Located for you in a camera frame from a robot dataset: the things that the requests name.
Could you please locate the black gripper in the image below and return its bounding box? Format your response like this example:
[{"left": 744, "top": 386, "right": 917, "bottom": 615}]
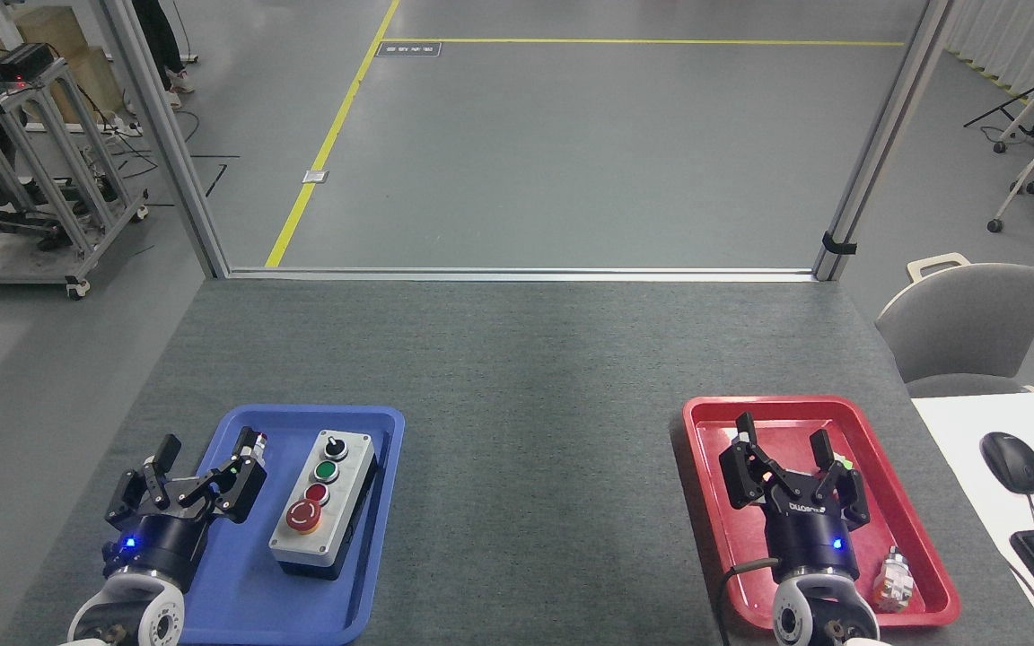
[
  {"left": 720, "top": 413, "right": 871, "bottom": 577},
  {"left": 104, "top": 428, "right": 268, "bottom": 590}
]

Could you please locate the grey control box with buttons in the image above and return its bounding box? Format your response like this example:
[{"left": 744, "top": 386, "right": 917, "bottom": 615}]
[{"left": 267, "top": 429, "right": 381, "bottom": 581}]

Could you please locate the red plastic tray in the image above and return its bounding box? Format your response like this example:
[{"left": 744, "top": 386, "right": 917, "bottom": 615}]
[{"left": 682, "top": 396, "right": 961, "bottom": 629}]

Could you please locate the blue plastic tray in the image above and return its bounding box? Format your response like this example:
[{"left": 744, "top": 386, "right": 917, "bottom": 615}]
[{"left": 133, "top": 404, "right": 406, "bottom": 645}]

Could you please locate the white desk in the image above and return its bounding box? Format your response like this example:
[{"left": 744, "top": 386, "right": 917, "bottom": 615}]
[{"left": 910, "top": 389, "right": 1034, "bottom": 646}]

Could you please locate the black computer mouse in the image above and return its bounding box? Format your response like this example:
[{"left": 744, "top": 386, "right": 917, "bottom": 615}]
[{"left": 980, "top": 432, "right": 1034, "bottom": 495}]

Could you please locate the grey shell chair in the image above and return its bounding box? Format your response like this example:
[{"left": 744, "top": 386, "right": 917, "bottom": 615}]
[{"left": 874, "top": 253, "right": 1034, "bottom": 397}]

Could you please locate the silver aluminium crossbar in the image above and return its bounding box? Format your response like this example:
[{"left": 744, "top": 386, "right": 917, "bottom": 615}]
[{"left": 228, "top": 266, "right": 819, "bottom": 284}]

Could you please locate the black tripod leg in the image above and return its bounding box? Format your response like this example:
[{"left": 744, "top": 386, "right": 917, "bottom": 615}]
[{"left": 963, "top": 81, "right": 1034, "bottom": 128}]

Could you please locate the person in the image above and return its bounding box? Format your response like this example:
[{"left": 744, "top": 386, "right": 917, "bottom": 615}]
[{"left": 129, "top": 0, "right": 196, "bottom": 110}]

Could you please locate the wooden crate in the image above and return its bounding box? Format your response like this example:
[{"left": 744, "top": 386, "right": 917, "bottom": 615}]
[{"left": 0, "top": 7, "right": 125, "bottom": 125}]

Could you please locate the white curtain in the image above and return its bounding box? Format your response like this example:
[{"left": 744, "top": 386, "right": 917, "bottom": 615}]
[{"left": 943, "top": 0, "right": 1034, "bottom": 101}]

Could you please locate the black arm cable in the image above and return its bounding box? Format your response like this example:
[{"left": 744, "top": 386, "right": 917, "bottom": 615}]
[{"left": 718, "top": 558, "right": 782, "bottom": 646}]

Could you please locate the push button switch orange block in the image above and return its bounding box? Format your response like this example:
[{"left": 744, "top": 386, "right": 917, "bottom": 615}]
[{"left": 872, "top": 546, "right": 916, "bottom": 614}]

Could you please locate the aluminium frame cart on wheels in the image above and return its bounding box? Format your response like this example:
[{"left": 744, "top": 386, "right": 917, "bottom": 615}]
[{"left": 0, "top": 56, "right": 150, "bottom": 301}]

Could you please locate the silver aluminium post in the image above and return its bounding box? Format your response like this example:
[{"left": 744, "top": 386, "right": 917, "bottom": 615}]
[
  {"left": 813, "top": 0, "right": 956, "bottom": 283},
  {"left": 102, "top": 0, "right": 229, "bottom": 279}
]

